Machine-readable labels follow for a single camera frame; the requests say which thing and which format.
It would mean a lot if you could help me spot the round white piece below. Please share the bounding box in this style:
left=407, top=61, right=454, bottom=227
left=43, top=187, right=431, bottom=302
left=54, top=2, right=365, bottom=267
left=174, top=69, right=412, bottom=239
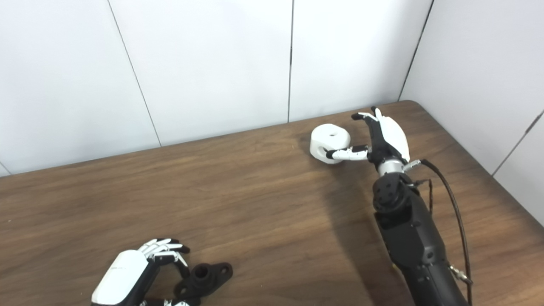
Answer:
left=310, top=123, right=351, bottom=164

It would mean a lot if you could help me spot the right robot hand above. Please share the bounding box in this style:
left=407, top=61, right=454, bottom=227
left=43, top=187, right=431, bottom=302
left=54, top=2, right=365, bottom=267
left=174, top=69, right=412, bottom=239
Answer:
left=326, top=106, right=411, bottom=166

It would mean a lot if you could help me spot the black flanged holder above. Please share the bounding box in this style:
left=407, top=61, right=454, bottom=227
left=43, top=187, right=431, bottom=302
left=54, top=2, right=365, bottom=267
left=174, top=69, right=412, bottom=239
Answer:
left=174, top=262, right=233, bottom=299

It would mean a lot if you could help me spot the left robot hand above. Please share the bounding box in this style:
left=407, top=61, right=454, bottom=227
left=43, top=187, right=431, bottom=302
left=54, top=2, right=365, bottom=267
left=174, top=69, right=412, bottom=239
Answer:
left=91, top=238, right=200, bottom=306

